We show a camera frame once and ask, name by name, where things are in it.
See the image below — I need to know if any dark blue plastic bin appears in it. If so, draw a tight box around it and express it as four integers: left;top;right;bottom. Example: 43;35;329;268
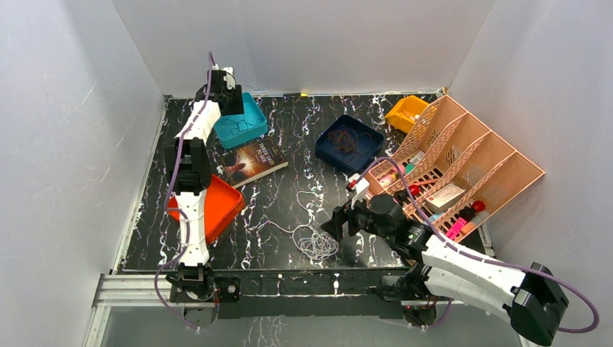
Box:
315;114;385;174

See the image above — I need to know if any dark cable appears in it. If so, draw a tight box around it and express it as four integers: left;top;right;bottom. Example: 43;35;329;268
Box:
225;117;260;137

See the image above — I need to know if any pink desk organizer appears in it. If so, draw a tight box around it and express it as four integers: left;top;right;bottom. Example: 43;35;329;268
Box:
365;95;545;243

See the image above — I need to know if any red black small tool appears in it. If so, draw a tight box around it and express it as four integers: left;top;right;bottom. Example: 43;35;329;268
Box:
458;200;485;222

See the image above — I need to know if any teal plastic bin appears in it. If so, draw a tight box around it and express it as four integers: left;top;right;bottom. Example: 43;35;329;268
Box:
214;93;268;150

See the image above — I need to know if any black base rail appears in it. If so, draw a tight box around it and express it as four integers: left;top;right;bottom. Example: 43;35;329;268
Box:
170;265;456;331

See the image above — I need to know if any brown cable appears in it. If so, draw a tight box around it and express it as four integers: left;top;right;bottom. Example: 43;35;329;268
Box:
327;127;377;157

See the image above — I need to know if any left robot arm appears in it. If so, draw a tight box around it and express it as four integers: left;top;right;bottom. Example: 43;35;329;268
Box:
164;65;244;301

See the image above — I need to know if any cable bundle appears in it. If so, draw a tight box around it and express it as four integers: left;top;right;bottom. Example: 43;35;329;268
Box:
258;190;340;263

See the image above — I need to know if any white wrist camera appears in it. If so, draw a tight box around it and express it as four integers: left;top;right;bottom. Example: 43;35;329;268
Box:
347;173;369;209
222;67;236;90

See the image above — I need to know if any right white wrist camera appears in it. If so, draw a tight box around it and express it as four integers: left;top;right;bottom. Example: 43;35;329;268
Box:
347;173;369;209

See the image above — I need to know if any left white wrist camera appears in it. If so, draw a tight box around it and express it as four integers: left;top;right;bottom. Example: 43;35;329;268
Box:
222;67;236;90

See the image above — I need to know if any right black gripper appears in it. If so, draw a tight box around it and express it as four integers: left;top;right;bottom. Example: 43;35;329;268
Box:
320;189;393;242

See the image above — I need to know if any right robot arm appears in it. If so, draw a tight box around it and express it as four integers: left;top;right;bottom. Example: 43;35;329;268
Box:
321;194;569;346

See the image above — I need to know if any orange plastic bin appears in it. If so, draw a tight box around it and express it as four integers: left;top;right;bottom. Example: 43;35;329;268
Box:
168;175;245;246

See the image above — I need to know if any paperback book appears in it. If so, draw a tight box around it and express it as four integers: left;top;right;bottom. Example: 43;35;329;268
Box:
220;137;288;189

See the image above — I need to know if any yellow plastic bin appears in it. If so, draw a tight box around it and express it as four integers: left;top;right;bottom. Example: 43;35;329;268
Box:
385;95;429;134

